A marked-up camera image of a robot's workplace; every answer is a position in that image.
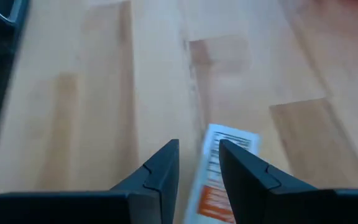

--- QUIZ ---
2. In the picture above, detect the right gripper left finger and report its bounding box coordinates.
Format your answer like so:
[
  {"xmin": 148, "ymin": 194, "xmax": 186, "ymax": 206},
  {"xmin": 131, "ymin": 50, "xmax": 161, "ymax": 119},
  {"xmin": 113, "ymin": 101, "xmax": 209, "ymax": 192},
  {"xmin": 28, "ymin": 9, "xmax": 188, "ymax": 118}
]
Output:
[{"xmin": 0, "ymin": 138, "xmax": 180, "ymax": 224}]

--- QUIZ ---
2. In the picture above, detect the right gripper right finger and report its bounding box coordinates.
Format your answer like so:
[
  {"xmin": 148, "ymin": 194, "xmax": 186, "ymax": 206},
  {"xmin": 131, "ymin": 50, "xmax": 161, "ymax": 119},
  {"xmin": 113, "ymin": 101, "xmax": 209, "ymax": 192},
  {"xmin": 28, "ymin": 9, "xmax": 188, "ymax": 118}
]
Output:
[{"xmin": 218, "ymin": 138, "xmax": 358, "ymax": 224}]

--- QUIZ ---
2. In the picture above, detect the white packet red print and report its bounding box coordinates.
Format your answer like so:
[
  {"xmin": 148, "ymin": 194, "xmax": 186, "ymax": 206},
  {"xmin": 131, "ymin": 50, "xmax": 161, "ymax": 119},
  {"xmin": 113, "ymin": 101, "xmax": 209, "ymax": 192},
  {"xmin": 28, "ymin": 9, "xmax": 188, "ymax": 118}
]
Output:
[{"xmin": 183, "ymin": 123, "xmax": 262, "ymax": 224}]

